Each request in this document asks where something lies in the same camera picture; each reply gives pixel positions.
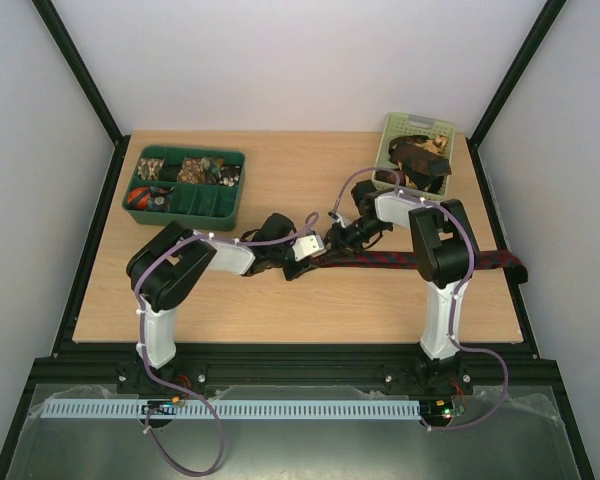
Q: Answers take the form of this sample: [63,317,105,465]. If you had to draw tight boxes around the red navy striped tie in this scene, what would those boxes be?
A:
[313,247,528,284]

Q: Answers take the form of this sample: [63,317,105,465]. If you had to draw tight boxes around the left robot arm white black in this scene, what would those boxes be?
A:
[126,212,325,369]

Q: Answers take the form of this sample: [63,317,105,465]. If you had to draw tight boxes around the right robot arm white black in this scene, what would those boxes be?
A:
[325,180,479,392]

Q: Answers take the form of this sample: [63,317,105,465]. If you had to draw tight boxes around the pile of brown ties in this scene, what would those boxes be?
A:
[373,135,452,195]

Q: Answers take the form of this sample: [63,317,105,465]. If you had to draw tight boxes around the green compartment tray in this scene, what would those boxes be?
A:
[122,144,246,231]

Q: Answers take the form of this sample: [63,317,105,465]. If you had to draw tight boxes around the rolled tie teal brown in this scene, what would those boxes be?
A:
[200,157,226,185]

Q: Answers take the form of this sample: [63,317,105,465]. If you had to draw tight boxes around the rolled tie orange brown pattern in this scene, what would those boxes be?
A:
[177,157,206,184]

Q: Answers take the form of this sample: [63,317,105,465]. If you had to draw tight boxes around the light green plastic basket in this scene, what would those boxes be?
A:
[371,112,455,200]

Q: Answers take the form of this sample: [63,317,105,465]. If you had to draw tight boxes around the rolled tie grey patterned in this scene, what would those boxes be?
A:
[146,186,175,213]

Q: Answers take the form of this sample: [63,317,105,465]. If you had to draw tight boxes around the rolled tie red orange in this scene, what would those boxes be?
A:
[126,186,153,211]

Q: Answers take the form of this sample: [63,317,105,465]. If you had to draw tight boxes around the rolled tie brown white pattern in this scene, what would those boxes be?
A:
[136,157,165,181]

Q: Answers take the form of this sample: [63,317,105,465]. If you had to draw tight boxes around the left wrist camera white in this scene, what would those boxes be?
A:
[292,234,326,262]

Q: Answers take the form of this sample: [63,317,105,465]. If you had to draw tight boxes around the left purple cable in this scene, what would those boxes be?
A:
[134,211,321,475]

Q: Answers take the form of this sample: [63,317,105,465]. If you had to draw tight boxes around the purple cable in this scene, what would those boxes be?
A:
[329,167,510,432]
[134,211,321,475]

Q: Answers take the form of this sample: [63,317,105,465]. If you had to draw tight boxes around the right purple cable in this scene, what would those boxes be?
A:
[329,167,510,432]

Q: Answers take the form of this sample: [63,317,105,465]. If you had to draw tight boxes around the black aluminium frame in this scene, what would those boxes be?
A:
[0,1,594,479]

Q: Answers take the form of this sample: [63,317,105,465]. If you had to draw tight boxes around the light blue cable duct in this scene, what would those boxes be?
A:
[41,399,421,421]

